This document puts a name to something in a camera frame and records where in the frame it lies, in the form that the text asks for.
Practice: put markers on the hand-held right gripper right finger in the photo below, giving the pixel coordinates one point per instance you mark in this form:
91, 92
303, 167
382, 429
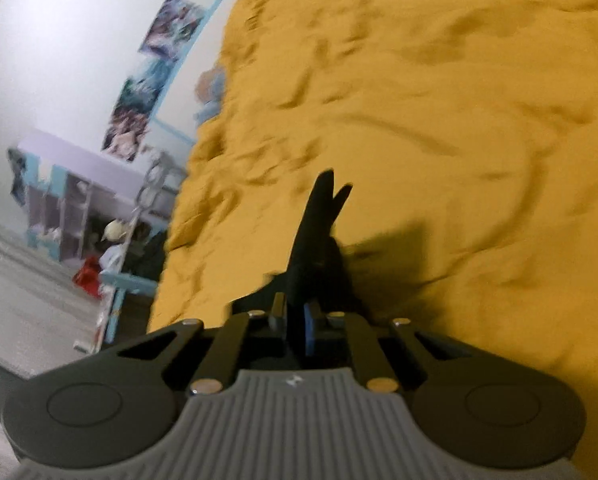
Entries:
310, 332

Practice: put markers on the white plastic bag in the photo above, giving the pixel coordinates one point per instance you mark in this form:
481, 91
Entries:
111, 255

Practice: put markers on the white and blue headboard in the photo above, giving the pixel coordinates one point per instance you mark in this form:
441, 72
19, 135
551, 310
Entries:
179, 132

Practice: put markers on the red bag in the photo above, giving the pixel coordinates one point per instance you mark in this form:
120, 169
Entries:
88, 276

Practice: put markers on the blue-edged desk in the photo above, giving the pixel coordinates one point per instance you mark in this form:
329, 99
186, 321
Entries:
129, 285

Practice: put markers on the blue pillow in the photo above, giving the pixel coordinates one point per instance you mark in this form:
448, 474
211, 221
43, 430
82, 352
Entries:
211, 95

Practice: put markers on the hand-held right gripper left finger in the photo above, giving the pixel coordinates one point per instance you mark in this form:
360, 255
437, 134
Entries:
279, 312

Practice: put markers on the black long-sleeved sweater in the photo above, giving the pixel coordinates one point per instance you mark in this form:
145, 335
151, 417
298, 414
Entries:
314, 240

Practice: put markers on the beige round hat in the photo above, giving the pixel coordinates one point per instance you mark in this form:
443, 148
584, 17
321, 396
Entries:
114, 230

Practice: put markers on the yellow blanket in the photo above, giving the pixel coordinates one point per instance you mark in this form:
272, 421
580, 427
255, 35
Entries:
429, 135

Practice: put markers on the wall poster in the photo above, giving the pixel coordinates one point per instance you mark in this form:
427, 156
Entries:
141, 87
174, 25
126, 135

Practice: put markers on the dark clothing heap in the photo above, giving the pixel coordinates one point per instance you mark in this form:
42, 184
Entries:
149, 252

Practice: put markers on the white and blue bookshelf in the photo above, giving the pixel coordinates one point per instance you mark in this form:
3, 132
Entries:
69, 195

